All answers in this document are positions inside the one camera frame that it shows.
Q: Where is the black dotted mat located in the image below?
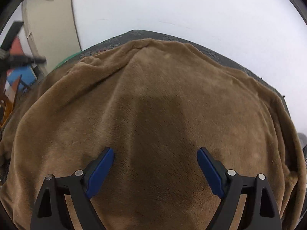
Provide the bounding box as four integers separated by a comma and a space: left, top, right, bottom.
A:
42, 29, 300, 135

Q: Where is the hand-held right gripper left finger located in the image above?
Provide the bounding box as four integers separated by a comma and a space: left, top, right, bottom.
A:
30, 147, 114, 230

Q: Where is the beige door panel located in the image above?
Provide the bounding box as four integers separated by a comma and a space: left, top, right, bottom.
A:
21, 0, 81, 77

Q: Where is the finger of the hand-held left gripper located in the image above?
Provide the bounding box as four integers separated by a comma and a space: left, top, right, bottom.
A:
7, 55, 46, 66

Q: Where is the brown fleece garment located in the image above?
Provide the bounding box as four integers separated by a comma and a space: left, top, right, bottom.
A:
0, 38, 301, 230

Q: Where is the black bar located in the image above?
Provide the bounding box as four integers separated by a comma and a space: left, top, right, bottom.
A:
0, 21, 24, 51

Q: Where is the green cloth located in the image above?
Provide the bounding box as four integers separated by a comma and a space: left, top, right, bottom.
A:
51, 51, 82, 71

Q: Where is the red and blue box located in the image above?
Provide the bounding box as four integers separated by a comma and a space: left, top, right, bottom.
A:
6, 36, 37, 94

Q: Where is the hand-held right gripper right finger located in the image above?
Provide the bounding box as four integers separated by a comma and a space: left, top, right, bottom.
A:
197, 147, 283, 230

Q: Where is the wooden chair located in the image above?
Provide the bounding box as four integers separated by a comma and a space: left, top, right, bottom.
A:
0, 75, 23, 127

